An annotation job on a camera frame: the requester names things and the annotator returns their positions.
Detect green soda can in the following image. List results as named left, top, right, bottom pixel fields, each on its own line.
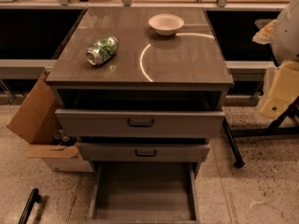
left=86, top=36, right=119, bottom=66

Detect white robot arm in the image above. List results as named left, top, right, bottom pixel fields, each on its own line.
left=272, top=0, right=299, bottom=63

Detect grey drawer cabinet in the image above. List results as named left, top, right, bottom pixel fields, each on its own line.
left=47, top=7, right=234, bottom=106

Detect middle grey drawer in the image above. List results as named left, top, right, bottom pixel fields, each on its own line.
left=78, top=143, right=210, bottom=162

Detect grey drawer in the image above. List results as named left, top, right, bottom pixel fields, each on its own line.
left=88, top=162, right=201, bottom=224
left=55, top=109, right=224, bottom=138
left=78, top=143, right=210, bottom=162

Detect top grey drawer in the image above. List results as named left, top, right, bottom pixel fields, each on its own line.
left=55, top=109, right=224, bottom=138

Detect bottom grey drawer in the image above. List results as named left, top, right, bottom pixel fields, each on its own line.
left=88, top=162, right=201, bottom=224

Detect white bowl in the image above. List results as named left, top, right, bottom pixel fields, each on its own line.
left=149, top=14, right=184, bottom=36

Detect black stand leg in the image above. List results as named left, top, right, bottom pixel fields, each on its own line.
left=222, top=119, right=245, bottom=168

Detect cans inside cardboard box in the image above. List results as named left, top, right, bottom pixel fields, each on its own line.
left=53, top=130, right=76, bottom=147

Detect brown cardboard box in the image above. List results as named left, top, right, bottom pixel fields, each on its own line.
left=7, top=74, right=94, bottom=173

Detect yellow plastic equipment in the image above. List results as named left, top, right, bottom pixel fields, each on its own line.
left=261, top=61, right=299, bottom=119

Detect black handle bar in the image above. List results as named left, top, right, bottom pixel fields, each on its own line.
left=18, top=189, right=40, bottom=224

